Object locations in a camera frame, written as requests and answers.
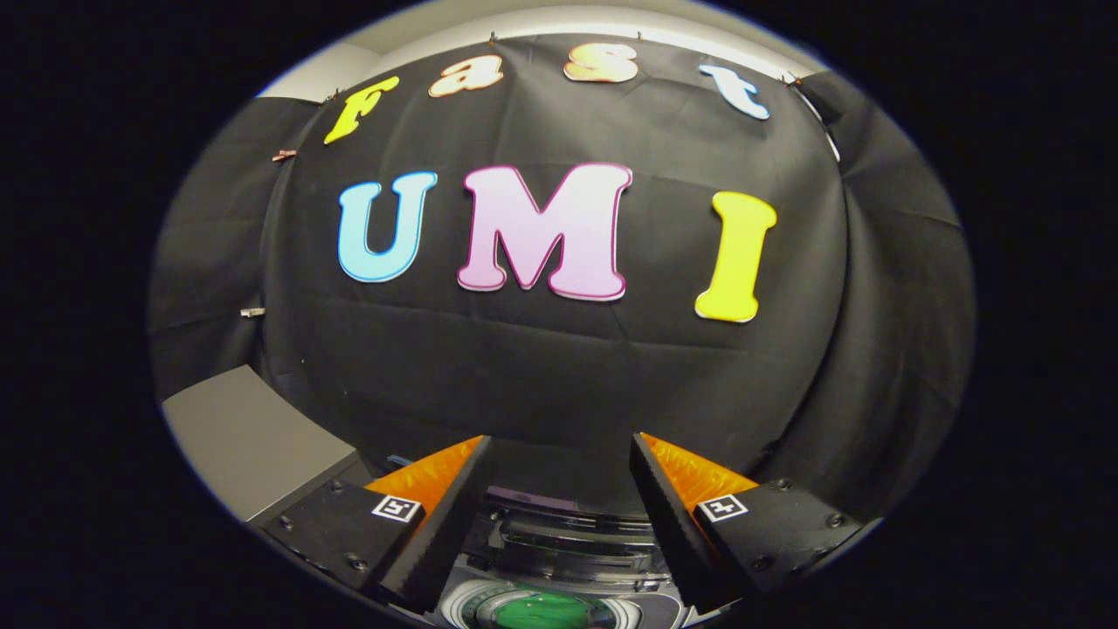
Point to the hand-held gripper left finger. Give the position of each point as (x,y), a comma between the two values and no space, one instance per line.
(437,542)

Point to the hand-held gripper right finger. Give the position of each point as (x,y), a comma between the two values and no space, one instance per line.
(677,533)

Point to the grey washing machine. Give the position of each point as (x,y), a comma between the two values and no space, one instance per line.
(463,603)

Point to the green polo shirt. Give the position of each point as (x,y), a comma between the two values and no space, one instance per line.
(546,611)

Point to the black backdrop cloth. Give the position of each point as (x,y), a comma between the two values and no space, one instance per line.
(524,376)

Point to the grey cabinet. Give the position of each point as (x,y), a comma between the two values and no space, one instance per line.
(244,437)

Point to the red clip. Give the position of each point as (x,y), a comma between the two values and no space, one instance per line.
(283,155)

